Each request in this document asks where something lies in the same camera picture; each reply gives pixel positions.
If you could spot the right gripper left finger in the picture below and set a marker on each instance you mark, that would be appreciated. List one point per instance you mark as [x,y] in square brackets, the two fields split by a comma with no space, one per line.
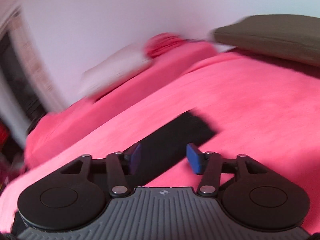
[77,193]

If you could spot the pink bed sheet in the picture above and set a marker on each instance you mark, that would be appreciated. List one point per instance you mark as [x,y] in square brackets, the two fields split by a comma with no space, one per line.
[56,132]

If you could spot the black pants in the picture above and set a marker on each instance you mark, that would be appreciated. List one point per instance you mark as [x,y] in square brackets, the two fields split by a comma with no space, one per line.
[166,146]

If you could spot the red folded cloth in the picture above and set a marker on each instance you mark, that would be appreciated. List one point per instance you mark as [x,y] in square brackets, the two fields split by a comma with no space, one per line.
[162,43]

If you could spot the olive green cushion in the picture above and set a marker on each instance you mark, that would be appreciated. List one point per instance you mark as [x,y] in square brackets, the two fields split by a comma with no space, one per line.
[290,37]

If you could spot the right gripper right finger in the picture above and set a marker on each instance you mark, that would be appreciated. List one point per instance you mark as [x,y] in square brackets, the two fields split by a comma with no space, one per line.
[250,193]

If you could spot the pink fleece blanket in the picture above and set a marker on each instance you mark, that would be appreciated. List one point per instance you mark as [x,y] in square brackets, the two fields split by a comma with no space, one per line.
[265,108]

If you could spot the pale pink pillow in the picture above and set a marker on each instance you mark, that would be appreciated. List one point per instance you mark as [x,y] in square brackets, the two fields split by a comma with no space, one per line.
[114,71]

